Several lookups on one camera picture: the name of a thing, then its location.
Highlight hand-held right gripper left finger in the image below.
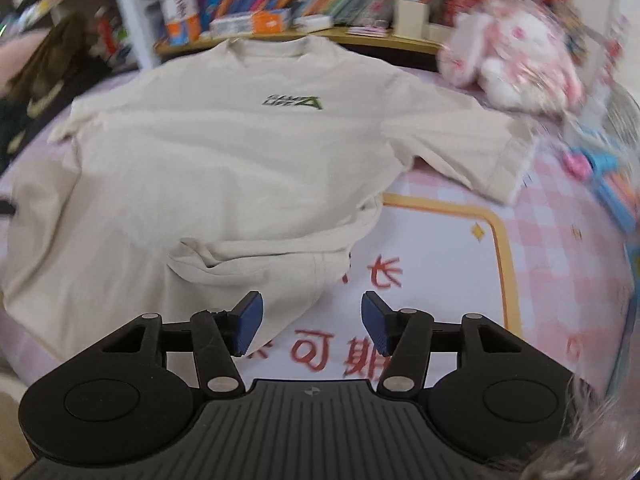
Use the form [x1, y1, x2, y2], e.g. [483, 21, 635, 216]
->
[97, 291, 264, 397]

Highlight pink checked bed sheet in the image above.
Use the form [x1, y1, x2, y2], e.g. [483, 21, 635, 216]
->
[0, 67, 640, 411]

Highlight pink white plush bunny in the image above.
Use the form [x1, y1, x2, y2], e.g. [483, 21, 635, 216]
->
[437, 0, 586, 111]

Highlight white pen holder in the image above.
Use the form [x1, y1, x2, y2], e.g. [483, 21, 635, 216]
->
[392, 0, 428, 38]

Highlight small white packet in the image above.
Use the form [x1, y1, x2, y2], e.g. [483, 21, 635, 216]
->
[295, 14, 333, 31]

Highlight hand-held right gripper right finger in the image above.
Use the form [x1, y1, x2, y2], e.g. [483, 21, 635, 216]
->
[361, 290, 526, 397]

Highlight flat white orange box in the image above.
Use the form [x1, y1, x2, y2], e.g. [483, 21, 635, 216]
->
[210, 9, 293, 38]

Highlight dark olive clothing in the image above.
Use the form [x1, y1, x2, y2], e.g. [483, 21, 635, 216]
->
[0, 15, 108, 161]

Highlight tall white orange box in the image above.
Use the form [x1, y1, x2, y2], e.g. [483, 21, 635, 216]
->
[159, 0, 202, 47]

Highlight pink scissors on shelf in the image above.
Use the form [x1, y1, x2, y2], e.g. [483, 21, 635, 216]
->
[347, 20, 391, 37]

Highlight wooden shelf board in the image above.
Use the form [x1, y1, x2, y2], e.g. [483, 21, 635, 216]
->
[155, 25, 451, 56]

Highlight cream t-shirt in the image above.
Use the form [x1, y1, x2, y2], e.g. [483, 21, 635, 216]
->
[0, 35, 541, 363]

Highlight white metal post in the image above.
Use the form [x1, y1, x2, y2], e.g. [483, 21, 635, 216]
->
[107, 0, 161, 71]

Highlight blue pink toy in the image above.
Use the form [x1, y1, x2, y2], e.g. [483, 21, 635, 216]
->
[565, 145, 640, 233]

